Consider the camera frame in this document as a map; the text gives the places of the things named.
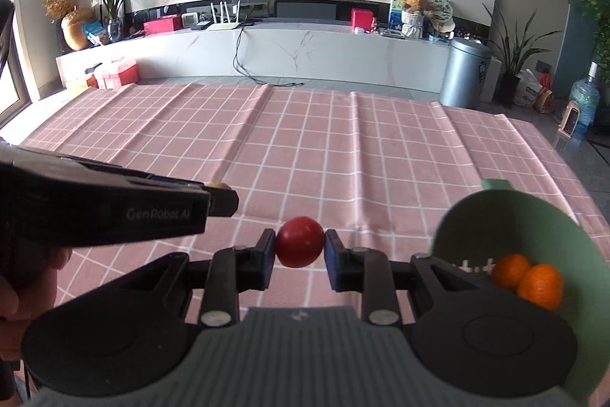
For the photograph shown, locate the decorative round fan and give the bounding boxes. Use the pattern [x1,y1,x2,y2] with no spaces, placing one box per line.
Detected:
[425,0,456,33]

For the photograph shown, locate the small red box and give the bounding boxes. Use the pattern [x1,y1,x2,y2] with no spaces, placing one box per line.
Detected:
[351,8,375,29]

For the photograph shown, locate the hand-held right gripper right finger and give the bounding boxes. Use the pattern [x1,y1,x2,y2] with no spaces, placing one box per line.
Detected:
[324,230,482,324]

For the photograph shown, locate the wide red box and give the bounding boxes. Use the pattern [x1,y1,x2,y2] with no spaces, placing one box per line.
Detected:
[144,16,183,37]

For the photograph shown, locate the tall potted plant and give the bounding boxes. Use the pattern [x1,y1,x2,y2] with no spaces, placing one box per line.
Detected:
[481,2,563,107]

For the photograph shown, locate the glass balcony door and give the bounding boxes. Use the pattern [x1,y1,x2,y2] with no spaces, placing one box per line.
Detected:
[0,0,34,131]

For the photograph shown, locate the blue snack packet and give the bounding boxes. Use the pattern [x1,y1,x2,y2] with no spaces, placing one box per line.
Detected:
[83,20,111,45]

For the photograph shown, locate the large water bottle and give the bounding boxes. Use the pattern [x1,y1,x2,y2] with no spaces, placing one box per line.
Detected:
[569,61,601,136]

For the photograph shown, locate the orange bag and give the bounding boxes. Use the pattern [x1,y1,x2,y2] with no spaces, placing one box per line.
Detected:
[536,72,556,112]

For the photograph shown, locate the black cable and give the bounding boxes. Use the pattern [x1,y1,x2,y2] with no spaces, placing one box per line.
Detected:
[233,23,306,86]

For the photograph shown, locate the orange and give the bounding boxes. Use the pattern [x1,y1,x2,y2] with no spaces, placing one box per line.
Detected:
[517,264,564,311]
[491,253,532,292]

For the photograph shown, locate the white marble cabinet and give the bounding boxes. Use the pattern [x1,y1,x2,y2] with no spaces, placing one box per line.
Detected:
[56,15,451,95]

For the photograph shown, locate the dried flowers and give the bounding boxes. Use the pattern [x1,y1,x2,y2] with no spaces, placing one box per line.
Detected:
[44,0,76,19]

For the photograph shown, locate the red tomato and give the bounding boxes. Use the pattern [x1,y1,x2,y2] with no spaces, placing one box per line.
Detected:
[275,216,325,269]

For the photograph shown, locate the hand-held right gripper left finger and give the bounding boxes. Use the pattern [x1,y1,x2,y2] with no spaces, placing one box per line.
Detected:
[121,230,277,326]

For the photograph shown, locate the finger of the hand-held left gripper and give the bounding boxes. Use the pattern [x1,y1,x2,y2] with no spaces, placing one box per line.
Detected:
[208,188,240,218]

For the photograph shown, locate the white plastic bag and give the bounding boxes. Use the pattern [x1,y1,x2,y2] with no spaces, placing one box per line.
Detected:
[515,69,544,107]

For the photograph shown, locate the teddy bear in white wrap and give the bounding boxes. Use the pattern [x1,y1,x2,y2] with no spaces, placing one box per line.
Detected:
[401,0,427,40]

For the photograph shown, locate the blue painted picture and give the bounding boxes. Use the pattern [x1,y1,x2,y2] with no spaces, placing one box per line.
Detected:
[388,0,408,30]

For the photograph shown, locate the silver trash can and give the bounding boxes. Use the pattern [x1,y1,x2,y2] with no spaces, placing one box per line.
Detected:
[439,37,491,108]

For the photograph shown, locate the person's left hand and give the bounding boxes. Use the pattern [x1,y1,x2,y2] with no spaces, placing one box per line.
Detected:
[0,247,73,361]

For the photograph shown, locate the green bowl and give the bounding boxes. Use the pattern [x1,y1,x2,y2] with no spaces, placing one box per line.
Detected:
[431,179,606,405]

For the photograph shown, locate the golden vase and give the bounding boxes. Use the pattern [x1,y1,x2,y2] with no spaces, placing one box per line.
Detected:
[61,6,96,51]

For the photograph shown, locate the potted orchid plant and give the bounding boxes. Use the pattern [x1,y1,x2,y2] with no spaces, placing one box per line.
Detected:
[88,0,139,43]

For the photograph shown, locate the white router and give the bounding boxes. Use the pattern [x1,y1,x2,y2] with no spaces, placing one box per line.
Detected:
[207,0,241,31]

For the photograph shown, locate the grey box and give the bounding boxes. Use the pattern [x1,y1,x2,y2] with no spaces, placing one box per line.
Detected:
[274,0,337,19]

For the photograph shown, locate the pink tissue box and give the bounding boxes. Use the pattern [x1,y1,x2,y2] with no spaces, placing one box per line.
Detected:
[94,59,139,89]

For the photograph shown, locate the small pink device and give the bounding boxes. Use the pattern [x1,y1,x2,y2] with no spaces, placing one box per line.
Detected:
[559,100,582,136]

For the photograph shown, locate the green pothos plant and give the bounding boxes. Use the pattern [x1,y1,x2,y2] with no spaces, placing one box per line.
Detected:
[569,0,610,86]

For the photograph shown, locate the pink checked tablecloth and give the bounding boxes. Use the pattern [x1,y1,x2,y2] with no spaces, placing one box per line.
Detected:
[19,82,610,327]

